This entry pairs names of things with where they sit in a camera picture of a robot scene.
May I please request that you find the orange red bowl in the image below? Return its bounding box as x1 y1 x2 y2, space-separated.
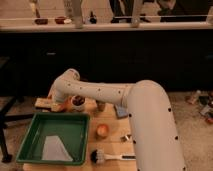
51 98 72 112

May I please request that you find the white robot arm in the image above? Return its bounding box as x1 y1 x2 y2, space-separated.
52 69 186 171

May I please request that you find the small white bowl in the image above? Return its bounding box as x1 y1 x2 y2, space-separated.
71 95 85 112

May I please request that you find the red bowl on shelf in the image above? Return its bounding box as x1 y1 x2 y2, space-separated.
55 16 66 24

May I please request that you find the dark bowl on shelf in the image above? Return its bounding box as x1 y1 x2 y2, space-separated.
34 18 48 25

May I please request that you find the metal cup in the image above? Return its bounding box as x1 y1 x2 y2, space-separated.
96 101 106 112

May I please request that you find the blue sponge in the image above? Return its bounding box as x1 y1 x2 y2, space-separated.
114 105 128 119

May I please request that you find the orange peach fruit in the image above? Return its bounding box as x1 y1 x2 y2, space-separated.
96 124 109 138

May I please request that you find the green plastic tray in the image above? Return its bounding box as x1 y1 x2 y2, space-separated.
16 113 90 166

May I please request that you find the dish brush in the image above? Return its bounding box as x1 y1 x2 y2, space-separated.
90 149 136 164

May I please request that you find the grey cloth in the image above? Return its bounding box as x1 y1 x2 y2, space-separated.
42 136 73 161

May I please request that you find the black chair frame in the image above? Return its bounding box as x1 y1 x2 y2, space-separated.
0 96 33 163

